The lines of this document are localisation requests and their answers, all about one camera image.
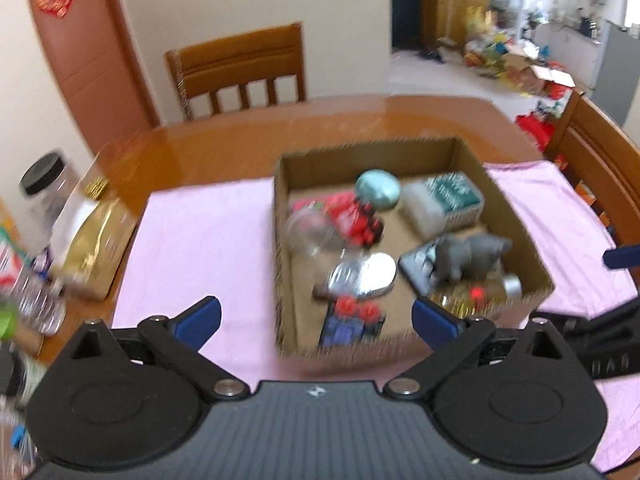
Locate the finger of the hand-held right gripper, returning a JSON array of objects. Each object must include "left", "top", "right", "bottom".
[
  {"left": 529, "top": 296, "right": 640, "bottom": 347},
  {"left": 602, "top": 244, "right": 640, "bottom": 270}
]

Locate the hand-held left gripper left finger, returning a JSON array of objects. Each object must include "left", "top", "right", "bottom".
[{"left": 67, "top": 296, "right": 251, "bottom": 403}]

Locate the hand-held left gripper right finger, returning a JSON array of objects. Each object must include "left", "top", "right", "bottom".
[{"left": 382, "top": 296, "right": 573, "bottom": 402}]

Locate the brown cardboard box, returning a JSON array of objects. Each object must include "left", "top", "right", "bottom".
[{"left": 272, "top": 135, "right": 556, "bottom": 362}]

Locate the gold capsule bottle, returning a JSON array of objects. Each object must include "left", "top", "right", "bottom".
[{"left": 431, "top": 272, "right": 524, "bottom": 312}]

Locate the grey plush toy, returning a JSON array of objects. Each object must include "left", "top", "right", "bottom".
[{"left": 432, "top": 232, "right": 514, "bottom": 283}]

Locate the blue toy train car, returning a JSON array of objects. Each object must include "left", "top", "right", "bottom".
[{"left": 317, "top": 297, "right": 388, "bottom": 349}]

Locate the silver toy blister pack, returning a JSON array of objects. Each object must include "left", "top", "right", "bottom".
[{"left": 312, "top": 252, "right": 398, "bottom": 301}]

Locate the red toy train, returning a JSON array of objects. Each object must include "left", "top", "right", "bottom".
[{"left": 327, "top": 192, "right": 386, "bottom": 248}]

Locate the teal round case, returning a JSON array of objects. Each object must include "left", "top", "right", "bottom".
[{"left": 355, "top": 170, "right": 401, "bottom": 211}]

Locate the pink table cloth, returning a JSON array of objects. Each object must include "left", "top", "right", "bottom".
[{"left": 111, "top": 160, "right": 640, "bottom": 474}]

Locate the wooden chair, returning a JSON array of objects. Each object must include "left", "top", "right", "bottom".
[
  {"left": 165, "top": 22, "right": 307, "bottom": 122},
  {"left": 542, "top": 91, "right": 640, "bottom": 252}
]

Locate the gold foil bag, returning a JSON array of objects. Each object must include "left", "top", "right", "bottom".
[{"left": 50, "top": 175, "right": 139, "bottom": 302}]

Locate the white wet wipes pack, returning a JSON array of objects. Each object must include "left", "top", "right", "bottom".
[{"left": 400, "top": 171, "right": 486, "bottom": 237}]

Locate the red flat packet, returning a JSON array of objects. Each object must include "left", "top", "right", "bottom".
[{"left": 290, "top": 195, "right": 351, "bottom": 217}]

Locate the clear water bottle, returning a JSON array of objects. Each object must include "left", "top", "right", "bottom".
[{"left": 0, "top": 245, "right": 67, "bottom": 337}]

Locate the grey refrigerator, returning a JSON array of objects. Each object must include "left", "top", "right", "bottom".
[{"left": 594, "top": 20, "right": 640, "bottom": 122}]

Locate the open cardboard box on floor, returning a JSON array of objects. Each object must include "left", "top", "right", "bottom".
[{"left": 505, "top": 55, "right": 577, "bottom": 97}]

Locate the black lid plastic jar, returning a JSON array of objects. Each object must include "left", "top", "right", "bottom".
[{"left": 19, "top": 149, "right": 82, "bottom": 252}]

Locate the wooden chair back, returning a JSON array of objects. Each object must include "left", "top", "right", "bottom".
[{"left": 165, "top": 22, "right": 307, "bottom": 122}]

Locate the wooden door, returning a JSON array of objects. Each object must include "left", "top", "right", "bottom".
[{"left": 22, "top": 0, "right": 162, "bottom": 157}]

